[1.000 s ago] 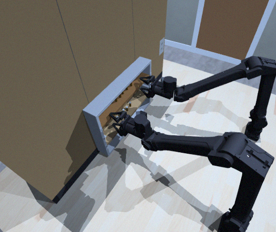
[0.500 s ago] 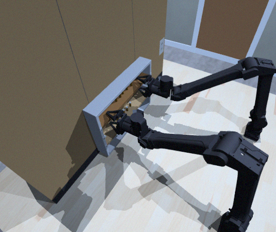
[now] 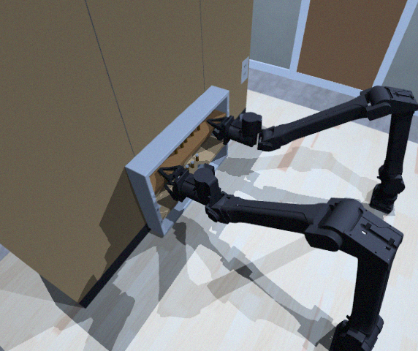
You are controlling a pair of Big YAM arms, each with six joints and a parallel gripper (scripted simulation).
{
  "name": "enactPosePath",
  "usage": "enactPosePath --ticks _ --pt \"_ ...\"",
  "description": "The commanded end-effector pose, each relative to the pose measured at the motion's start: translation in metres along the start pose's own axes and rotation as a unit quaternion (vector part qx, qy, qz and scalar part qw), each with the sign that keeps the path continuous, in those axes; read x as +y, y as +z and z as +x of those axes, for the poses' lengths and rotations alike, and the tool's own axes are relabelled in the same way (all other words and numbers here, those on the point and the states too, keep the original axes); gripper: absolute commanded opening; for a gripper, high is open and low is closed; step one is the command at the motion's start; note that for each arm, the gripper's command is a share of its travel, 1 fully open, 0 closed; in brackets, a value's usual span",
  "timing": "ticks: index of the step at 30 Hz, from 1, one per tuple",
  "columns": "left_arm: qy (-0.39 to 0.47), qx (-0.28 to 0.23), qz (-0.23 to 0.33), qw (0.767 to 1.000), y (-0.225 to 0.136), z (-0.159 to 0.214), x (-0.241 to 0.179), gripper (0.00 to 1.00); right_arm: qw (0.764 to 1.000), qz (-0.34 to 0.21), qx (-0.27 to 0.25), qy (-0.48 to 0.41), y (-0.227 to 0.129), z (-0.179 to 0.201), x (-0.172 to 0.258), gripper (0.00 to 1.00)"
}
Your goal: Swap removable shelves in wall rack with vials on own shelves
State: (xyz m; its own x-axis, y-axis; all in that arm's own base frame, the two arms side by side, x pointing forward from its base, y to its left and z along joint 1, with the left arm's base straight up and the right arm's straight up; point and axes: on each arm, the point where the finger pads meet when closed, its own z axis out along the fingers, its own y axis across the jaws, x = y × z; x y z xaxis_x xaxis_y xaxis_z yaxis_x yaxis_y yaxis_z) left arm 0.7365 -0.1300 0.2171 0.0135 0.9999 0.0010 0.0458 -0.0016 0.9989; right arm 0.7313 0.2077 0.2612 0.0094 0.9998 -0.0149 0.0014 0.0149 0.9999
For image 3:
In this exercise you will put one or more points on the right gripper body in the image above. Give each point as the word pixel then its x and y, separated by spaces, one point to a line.
pixel 229 132

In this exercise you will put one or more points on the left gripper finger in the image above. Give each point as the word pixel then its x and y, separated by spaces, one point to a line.
pixel 169 190
pixel 169 177

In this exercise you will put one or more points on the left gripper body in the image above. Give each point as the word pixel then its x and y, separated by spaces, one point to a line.
pixel 182 189

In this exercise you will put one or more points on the light blue rectangular rack frame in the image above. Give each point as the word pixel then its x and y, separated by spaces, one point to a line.
pixel 153 155

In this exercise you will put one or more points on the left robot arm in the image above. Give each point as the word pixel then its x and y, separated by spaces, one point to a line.
pixel 341 222

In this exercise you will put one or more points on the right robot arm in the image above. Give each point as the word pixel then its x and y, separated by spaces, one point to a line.
pixel 404 104

